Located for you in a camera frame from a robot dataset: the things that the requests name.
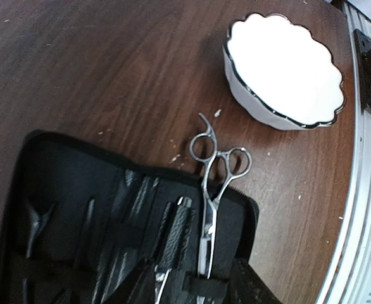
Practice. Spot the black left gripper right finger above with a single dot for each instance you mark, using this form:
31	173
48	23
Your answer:
247	287

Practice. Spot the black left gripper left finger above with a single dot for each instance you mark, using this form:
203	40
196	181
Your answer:
138	286

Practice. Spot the silver thinning hair scissors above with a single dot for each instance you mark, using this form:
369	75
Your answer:
159	284

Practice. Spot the black zippered tool case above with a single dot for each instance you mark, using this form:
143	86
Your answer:
140	212

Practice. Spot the silver straight hair scissors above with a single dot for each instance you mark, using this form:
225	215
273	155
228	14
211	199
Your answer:
211	206

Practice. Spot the black hair clip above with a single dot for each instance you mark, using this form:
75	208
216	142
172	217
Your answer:
38	221
84	231

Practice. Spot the white scalloped ceramic bowl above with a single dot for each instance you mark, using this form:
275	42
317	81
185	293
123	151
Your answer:
280	74

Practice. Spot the front aluminium rail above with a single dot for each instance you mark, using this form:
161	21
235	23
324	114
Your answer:
348	278

